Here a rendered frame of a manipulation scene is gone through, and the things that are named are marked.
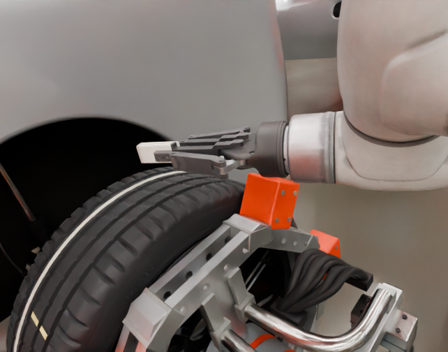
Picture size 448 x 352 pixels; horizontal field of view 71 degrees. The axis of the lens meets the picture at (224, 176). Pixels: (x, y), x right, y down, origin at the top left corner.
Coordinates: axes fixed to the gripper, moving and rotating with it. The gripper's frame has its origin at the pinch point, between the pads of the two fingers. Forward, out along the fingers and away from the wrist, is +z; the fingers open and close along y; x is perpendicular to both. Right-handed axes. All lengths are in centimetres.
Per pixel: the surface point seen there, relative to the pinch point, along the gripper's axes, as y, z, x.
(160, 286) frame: -11.9, -2.2, -16.0
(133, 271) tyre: -11.8, 1.9, -13.9
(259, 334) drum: -2.6, -12.3, -36.3
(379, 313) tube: -3.0, -31.9, -25.4
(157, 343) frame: -18.4, -4.6, -19.0
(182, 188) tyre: 5.1, 1.0, -9.7
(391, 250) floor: 119, -49, -117
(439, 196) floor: 170, -81, -111
